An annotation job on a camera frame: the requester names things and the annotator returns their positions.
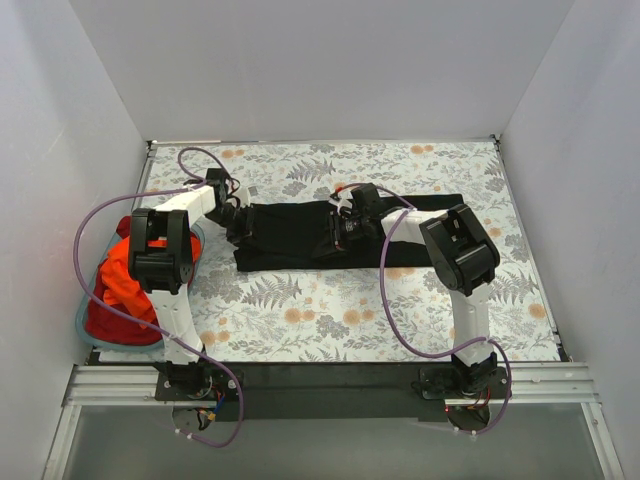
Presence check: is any black t shirt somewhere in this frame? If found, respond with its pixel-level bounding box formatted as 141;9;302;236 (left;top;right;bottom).
234;194;464;273

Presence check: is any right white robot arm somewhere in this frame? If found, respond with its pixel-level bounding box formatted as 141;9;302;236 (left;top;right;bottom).
312;183;500;398

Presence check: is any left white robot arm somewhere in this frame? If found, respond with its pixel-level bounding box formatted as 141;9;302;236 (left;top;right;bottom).
128;168;253;400

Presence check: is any floral table mat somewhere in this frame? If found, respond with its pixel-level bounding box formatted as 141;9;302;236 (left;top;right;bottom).
143;141;560;363

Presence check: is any orange t shirt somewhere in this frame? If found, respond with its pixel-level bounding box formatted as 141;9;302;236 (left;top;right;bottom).
98;234;203;330

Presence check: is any dark red t shirt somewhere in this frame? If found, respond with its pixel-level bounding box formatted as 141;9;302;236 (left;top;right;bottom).
84;215;166;347

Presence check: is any teal plastic basket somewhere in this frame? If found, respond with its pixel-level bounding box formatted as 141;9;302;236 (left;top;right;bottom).
74;219;207;354

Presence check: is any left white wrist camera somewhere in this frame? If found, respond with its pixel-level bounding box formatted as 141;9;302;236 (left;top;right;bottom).
233;186;258;207

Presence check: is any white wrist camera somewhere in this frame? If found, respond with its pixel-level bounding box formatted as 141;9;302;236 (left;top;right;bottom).
328;190;353;216
233;186;258;207

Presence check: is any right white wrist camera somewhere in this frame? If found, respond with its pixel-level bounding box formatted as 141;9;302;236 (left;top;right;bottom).
328;190;353;216

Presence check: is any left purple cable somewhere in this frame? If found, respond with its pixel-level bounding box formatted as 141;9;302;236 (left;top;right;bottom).
72;146;247;447

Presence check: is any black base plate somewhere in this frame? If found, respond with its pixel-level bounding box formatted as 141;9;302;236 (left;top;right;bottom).
155;362;508;430

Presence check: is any aluminium rail frame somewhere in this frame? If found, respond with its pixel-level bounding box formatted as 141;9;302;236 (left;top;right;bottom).
45;362;624;479

